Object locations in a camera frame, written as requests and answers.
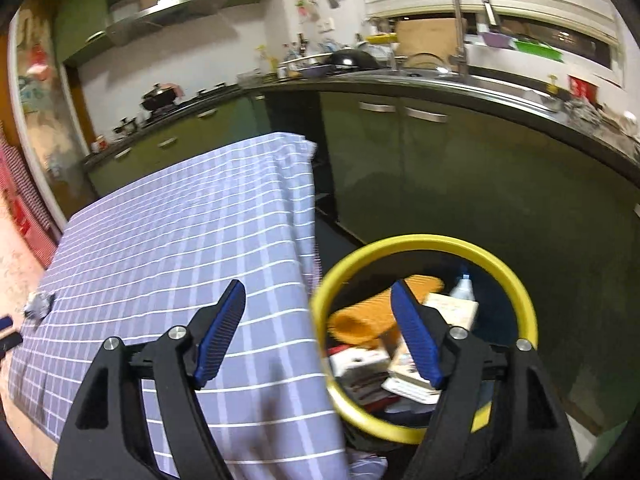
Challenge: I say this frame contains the foil wrapper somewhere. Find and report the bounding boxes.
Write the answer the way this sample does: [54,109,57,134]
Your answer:
[23,292,55,322]

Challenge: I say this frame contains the clear plastic water bottle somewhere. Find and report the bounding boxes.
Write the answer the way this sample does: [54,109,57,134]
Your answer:
[449,273,475,301]

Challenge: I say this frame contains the cigarette pack box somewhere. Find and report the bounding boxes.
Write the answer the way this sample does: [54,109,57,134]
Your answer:
[329,344,394,408]

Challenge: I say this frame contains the orange honeycomb sponge cloth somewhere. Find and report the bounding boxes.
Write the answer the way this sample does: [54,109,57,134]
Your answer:
[328,274,444,348]

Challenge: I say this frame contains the small white box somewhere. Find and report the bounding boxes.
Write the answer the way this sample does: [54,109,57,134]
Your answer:
[383,282,478,405]

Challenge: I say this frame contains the yellow rimmed trash bin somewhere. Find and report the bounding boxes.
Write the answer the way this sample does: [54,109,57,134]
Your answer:
[309,233,539,446]

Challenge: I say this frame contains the green lower kitchen cabinets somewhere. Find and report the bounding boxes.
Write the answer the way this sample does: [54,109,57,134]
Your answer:
[86,84,639,430]

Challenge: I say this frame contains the steel kitchen faucet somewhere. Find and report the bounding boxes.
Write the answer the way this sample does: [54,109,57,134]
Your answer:
[448,0,501,82]

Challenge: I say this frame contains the red checked apron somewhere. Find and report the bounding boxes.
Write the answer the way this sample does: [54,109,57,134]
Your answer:
[1,131,58,269]

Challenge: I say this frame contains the blue checked tablecloth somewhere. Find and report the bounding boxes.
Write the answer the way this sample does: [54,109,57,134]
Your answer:
[6,131,388,480]

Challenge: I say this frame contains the black pot on stove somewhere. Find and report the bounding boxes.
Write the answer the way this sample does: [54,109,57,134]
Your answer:
[141,84,183,112]

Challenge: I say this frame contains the steel sink basin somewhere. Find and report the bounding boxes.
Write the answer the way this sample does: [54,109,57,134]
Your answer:
[400,67,564,113]

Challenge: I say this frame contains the wooden cutting board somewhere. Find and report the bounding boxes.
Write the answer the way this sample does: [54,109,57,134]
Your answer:
[395,18,458,62]

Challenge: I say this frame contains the black wok on counter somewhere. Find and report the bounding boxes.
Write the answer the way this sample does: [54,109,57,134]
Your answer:
[326,48,380,74]

